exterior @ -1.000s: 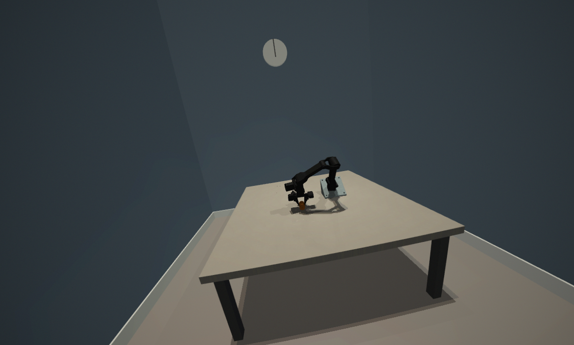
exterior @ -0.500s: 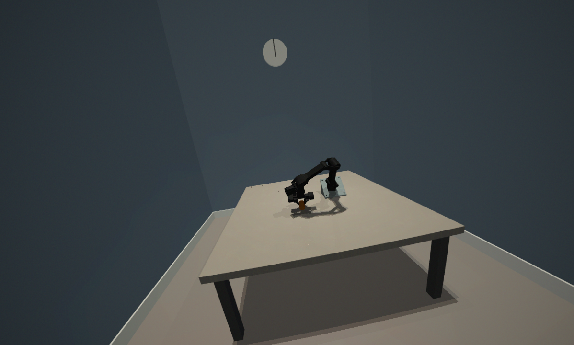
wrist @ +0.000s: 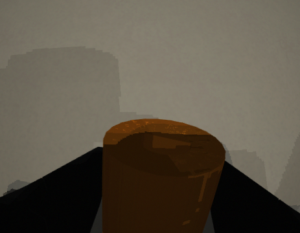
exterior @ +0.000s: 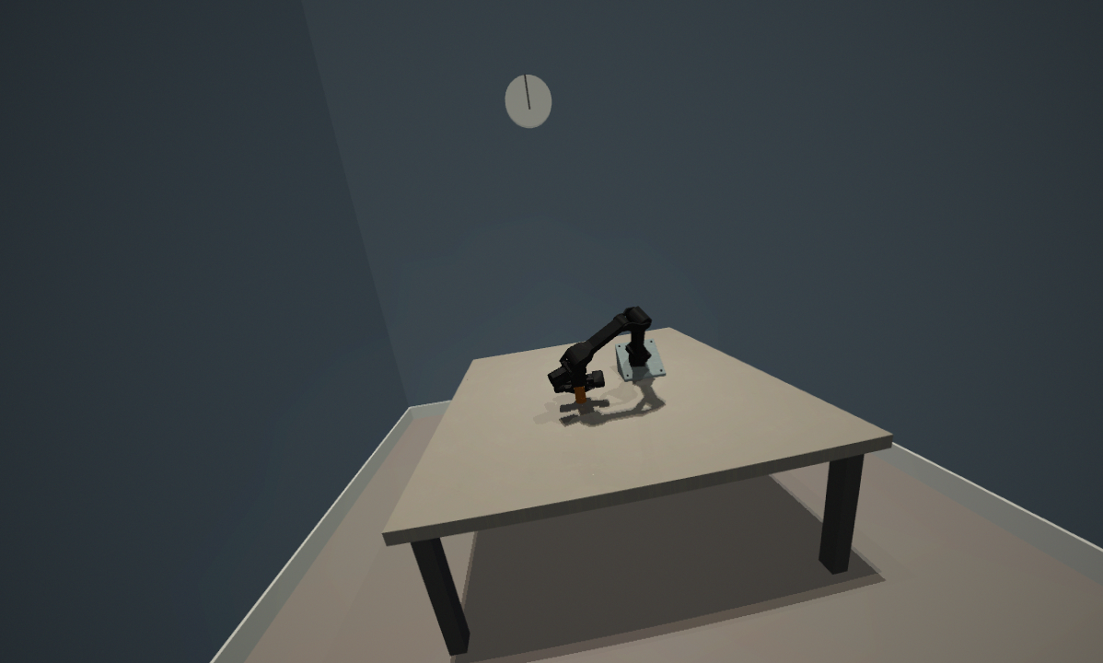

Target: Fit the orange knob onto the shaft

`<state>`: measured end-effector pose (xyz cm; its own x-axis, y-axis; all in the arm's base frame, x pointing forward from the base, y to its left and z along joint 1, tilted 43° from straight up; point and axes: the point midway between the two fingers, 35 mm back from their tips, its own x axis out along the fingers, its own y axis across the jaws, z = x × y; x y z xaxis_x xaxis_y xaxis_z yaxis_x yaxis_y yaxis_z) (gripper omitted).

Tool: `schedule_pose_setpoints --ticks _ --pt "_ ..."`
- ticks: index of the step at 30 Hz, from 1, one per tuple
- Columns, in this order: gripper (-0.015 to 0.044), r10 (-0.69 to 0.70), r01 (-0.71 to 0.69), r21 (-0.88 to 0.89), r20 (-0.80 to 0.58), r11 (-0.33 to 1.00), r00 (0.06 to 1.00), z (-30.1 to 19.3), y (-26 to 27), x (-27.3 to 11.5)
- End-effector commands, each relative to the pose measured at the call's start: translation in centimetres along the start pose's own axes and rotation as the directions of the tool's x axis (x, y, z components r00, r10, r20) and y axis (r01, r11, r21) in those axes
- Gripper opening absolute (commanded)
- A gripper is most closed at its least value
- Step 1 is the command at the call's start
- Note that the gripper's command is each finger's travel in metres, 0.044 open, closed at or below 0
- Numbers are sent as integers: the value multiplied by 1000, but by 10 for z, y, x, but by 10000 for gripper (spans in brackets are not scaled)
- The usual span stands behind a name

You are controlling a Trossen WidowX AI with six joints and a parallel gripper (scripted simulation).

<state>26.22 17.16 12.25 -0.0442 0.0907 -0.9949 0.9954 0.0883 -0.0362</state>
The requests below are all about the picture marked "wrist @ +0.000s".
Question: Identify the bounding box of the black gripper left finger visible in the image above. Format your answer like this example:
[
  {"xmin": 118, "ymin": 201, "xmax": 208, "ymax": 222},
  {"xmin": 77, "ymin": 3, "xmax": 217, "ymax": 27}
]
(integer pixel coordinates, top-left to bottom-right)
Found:
[{"xmin": 0, "ymin": 147, "xmax": 103, "ymax": 233}]

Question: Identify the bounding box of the orange knob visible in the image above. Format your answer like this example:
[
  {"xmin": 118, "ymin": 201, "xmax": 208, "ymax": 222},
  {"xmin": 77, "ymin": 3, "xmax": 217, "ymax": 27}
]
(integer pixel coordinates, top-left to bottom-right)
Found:
[{"xmin": 102, "ymin": 119, "xmax": 225, "ymax": 233}]

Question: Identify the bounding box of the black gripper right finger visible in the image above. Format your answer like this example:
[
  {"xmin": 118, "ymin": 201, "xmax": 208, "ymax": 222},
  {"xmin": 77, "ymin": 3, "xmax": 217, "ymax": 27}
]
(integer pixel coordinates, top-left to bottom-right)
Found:
[{"xmin": 210, "ymin": 161, "xmax": 300, "ymax": 233}]

